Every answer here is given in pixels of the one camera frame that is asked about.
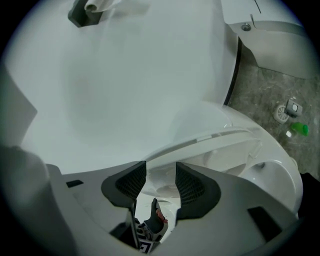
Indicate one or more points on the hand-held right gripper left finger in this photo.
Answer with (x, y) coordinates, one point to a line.
(100, 215)

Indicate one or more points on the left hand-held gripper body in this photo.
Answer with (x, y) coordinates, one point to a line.
(147, 237)

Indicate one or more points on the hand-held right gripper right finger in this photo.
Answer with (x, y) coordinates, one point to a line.
(220, 217)

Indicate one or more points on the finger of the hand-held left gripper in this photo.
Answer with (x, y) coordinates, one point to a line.
(153, 217)

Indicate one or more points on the white toilet seat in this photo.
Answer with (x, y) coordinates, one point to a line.
(190, 146)

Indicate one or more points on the white toilet bowl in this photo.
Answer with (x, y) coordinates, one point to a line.
(280, 180)

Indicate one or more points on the white toilet lid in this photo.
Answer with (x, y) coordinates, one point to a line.
(212, 117)

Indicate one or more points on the person's left hand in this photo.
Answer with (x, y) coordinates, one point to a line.
(161, 216)

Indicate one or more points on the person's black trousers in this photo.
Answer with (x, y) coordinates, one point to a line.
(308, 185)

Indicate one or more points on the green plastic bottle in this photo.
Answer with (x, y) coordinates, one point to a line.
(300, 128)

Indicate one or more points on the small grey plug box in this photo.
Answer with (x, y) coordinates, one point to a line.
(294, 108)

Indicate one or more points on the black paper holder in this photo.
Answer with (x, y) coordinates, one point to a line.
(82, 17)

